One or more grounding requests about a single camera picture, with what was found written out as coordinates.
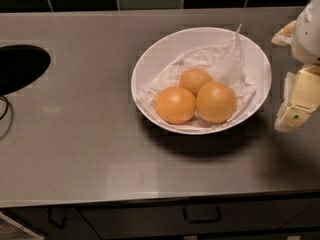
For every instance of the black left drawer handle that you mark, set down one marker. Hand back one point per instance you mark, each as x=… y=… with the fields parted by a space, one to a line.
x=56 y=217

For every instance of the dark drawer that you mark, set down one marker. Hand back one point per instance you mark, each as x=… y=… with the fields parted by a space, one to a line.
x=76 y=227
x=136 y=222

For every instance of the dark centre drawer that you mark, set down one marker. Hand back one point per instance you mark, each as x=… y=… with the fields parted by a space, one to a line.
x=136 y=222

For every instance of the orange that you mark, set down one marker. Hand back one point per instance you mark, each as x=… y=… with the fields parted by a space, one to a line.
x=193 y=79
x=216 y=102
x=175 y=105

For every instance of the black centre drawer handle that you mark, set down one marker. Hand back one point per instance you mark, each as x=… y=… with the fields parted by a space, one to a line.
x=201 y=214

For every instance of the black drawer handle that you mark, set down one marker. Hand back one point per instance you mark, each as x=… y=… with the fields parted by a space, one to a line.
x=56 y=217
x=201 y=214

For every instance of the dark left drawer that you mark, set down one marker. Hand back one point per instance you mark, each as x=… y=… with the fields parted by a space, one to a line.
x=76 y=227

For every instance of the white crumpled paper napkin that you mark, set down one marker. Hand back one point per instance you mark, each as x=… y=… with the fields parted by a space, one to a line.
x=213 y=59

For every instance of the black round object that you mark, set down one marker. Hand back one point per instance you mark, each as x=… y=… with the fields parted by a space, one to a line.
x=21 y=65

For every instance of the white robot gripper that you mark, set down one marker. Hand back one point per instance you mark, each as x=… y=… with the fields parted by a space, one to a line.
x=307 y=37

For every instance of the white ceramic bowl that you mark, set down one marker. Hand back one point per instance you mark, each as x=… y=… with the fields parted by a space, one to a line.
x=160 y=54

